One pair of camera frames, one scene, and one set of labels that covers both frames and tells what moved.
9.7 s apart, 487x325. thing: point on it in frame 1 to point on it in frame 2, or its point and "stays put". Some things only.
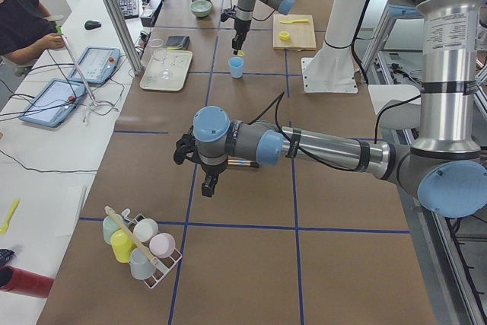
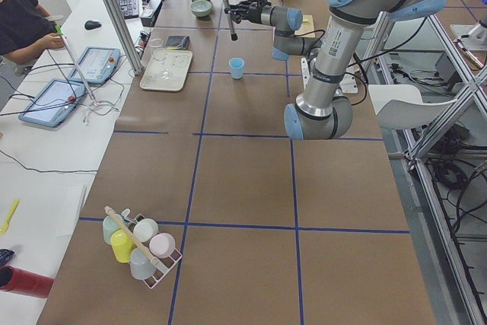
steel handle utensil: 239,162 to 227,7
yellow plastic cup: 122,245 stays put
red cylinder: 18,280 stays put
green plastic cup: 109,227 stays put
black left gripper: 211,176 to 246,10
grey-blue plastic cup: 141,266 stays put
